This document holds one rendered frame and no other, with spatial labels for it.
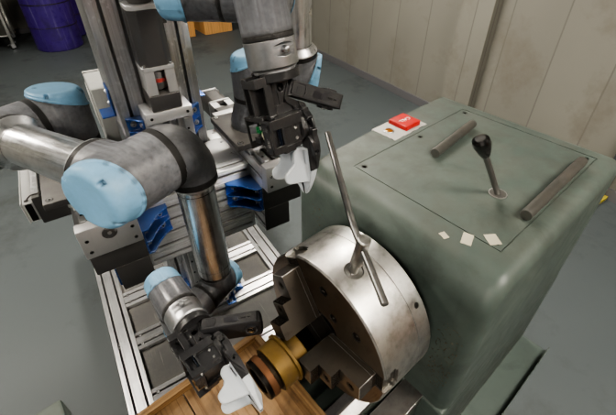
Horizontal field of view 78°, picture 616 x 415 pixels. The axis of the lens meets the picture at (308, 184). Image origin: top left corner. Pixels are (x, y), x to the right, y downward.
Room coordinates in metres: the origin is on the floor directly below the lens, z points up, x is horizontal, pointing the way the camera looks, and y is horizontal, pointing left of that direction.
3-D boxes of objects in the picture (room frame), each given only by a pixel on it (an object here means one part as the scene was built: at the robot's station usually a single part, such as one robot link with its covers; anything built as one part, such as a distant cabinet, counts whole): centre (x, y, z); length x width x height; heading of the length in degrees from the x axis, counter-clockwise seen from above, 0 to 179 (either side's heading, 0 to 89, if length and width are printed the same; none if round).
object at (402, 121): (0.92, -0.26, 1.26); 0.06 x 0.06 x 0.02; 41
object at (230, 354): (0.35, 0.13, 1.10); 0.09 x 0.02 x 0.05; 41
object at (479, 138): (0.59, -0.31, 1.38); 0.04 x 0.03 x 0.05; 131
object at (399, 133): (0.90, -0.24, 1.23); 0.13 x 0.08 x 0.06; 131
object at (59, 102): (0.83, 0.59, 1.33); 0.13 x 0.12 x 0.14; 149
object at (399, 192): (0.73, -0.35, 1.06); 0.59 x 0.48 x 0.39; 131
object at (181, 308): (0.44, 0.24, 1.08); 0.08 x 0.05 x 0.08; 131
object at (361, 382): (0.34, -0.07, 1.09); 0.12 x 0.11 x 0.05; 41
